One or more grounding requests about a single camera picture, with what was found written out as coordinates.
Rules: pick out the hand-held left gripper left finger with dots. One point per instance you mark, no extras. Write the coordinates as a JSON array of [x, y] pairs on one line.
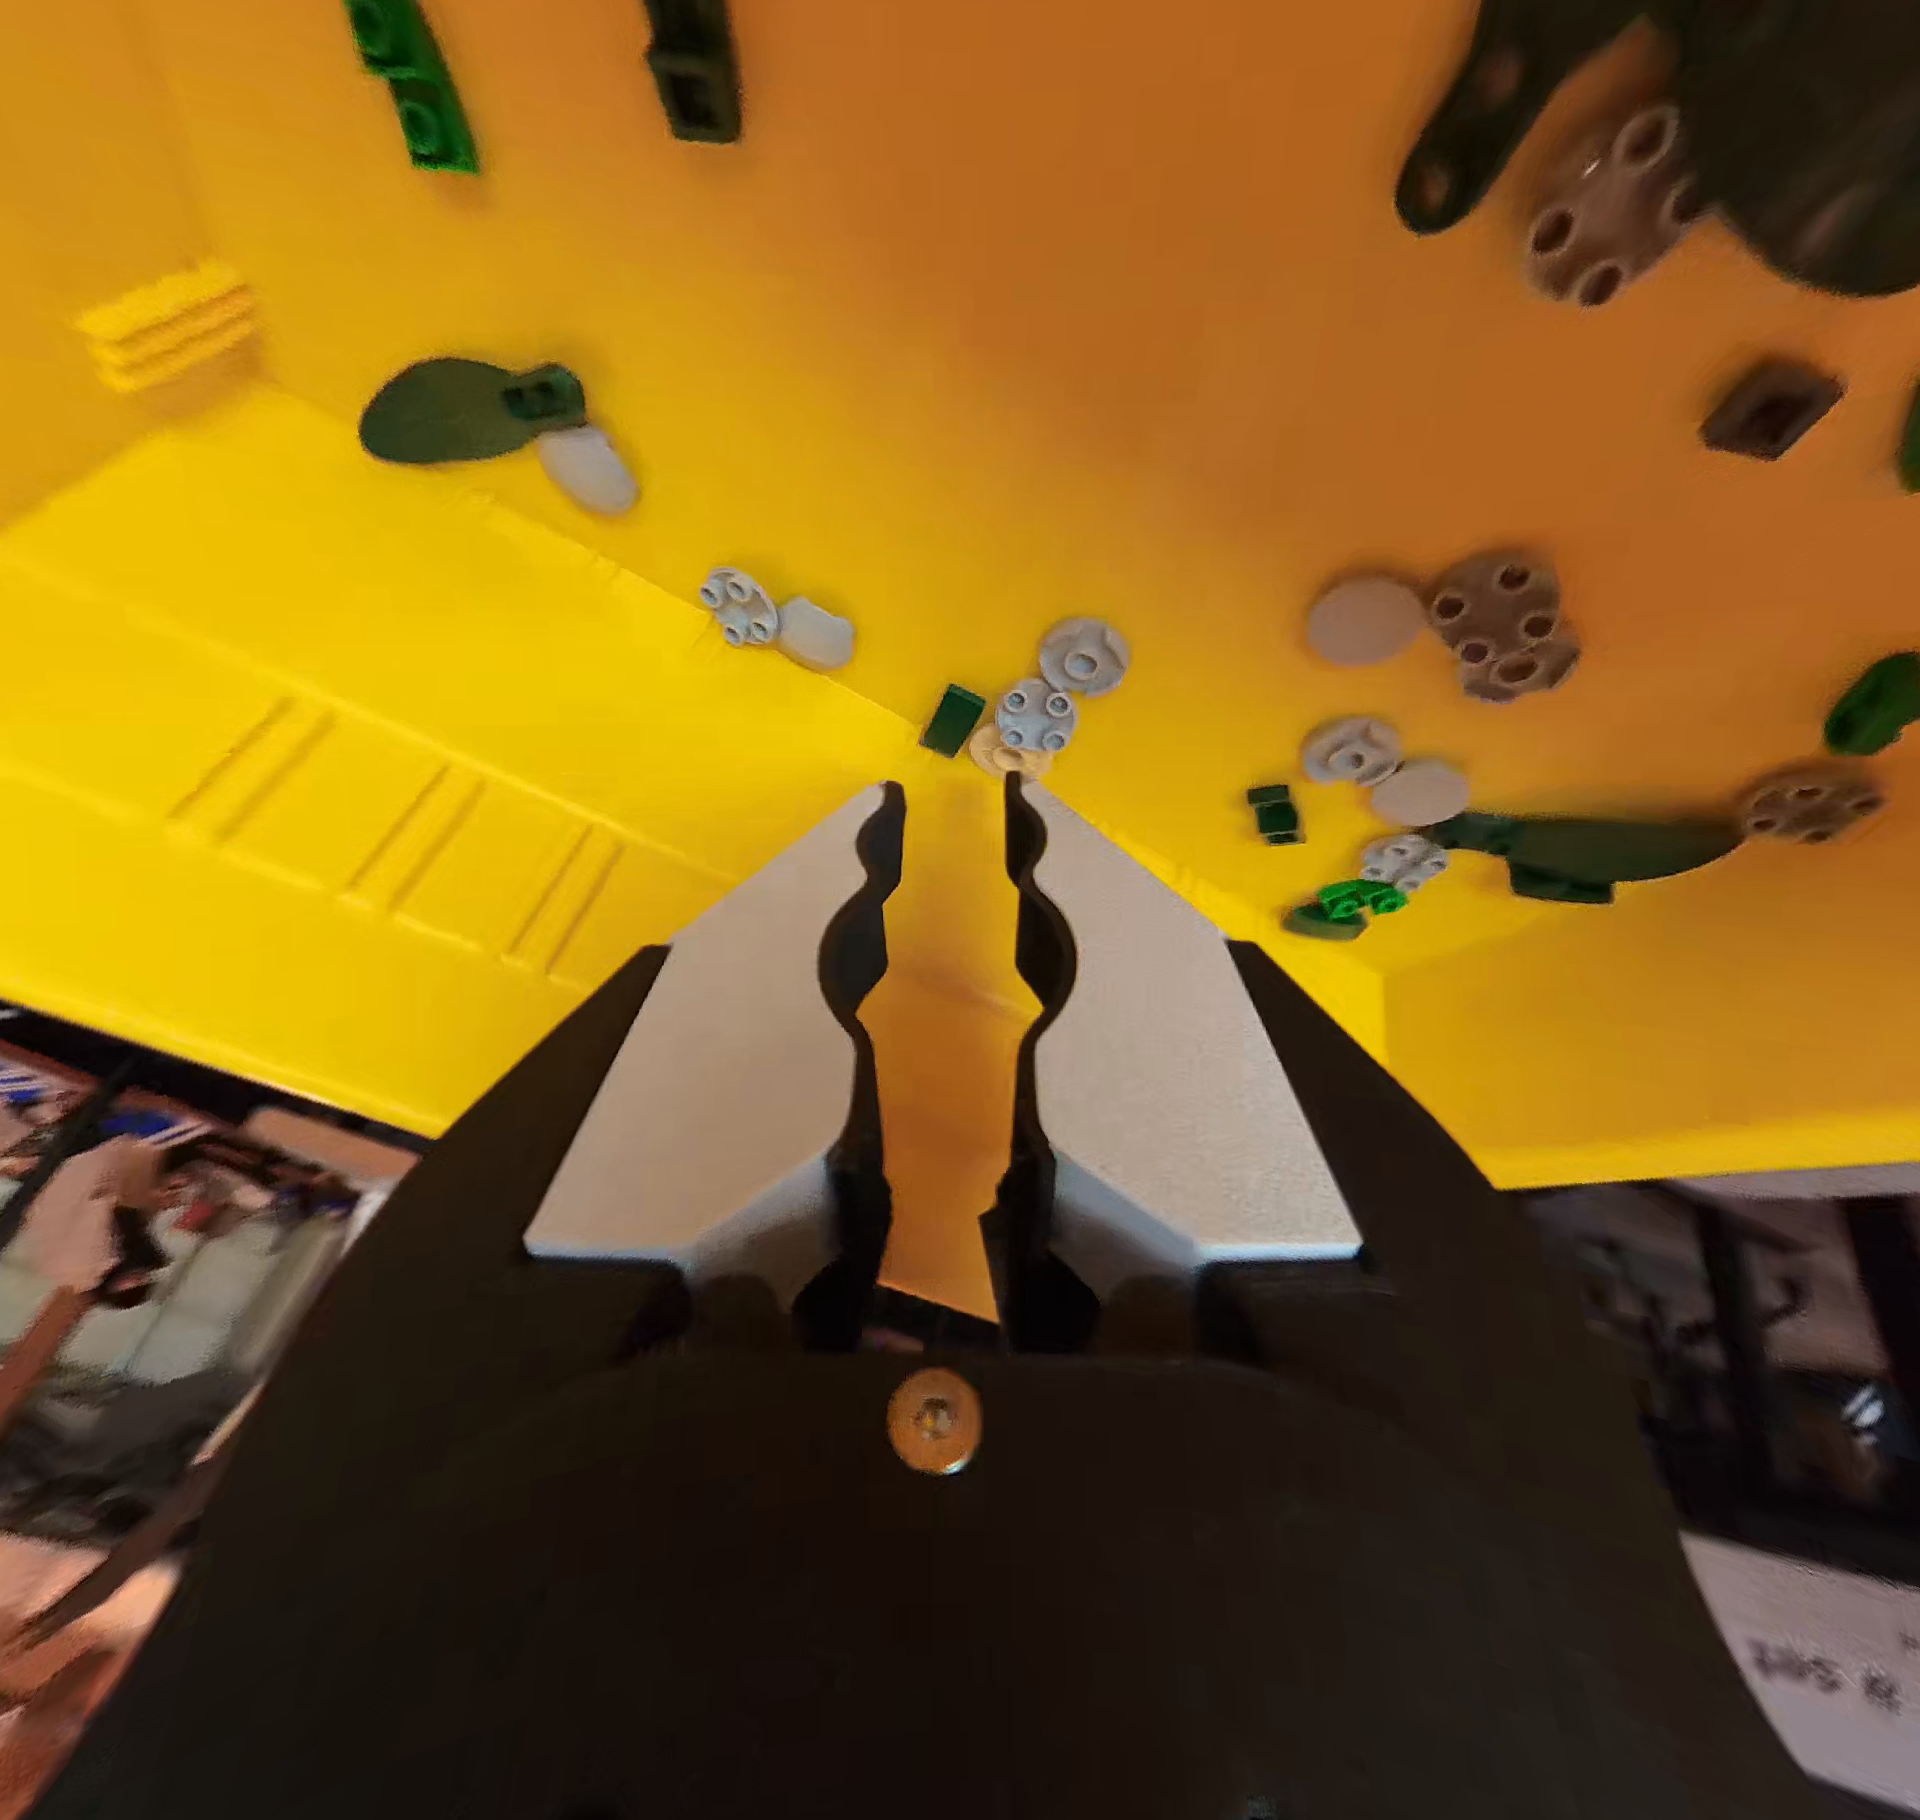
[[722, 1070]]

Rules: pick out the bright green lego plate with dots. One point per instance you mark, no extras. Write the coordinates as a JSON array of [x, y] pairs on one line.
[[409, 74]]

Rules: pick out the dark brown lego piece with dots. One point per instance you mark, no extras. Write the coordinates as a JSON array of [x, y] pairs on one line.
[[1770, 409]]

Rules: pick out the light grey curved lego piece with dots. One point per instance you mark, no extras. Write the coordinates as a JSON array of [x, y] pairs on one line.
[[817, 635], [589, 473]]

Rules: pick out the yellow plastic bin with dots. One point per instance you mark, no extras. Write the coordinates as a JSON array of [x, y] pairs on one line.
[[1048, 348]]

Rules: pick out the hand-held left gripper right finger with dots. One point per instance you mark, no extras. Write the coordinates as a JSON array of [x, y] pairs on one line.
[[1168, 1085]]

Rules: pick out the tan round lego plate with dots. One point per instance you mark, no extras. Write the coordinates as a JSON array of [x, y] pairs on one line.
[[1500, 628], [1613, 209], [1809, 804]]

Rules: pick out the tan lego piece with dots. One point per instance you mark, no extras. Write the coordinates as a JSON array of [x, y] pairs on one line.
[[990, 758]]

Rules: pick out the dark green lego plate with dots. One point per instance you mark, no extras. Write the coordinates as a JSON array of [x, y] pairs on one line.
[[681, 18]]

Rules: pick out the small dark green lego piece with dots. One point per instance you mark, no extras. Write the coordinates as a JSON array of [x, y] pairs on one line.
[[1320, 924], [1909, 437], [1272, 812], [951, 720]]

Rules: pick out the light grey round lego plate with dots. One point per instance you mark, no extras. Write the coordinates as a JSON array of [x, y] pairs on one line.
[[737, 608], [1402, 862], [1035, 719], [1083, 655], [1351, 752]]

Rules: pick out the tan round lego tile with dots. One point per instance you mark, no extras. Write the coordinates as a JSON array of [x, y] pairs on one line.
[[1360, 621], [1420, 794]]

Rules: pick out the bright green lego piece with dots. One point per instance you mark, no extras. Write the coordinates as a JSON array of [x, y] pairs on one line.
[[1874, 708], [1359, 898]]

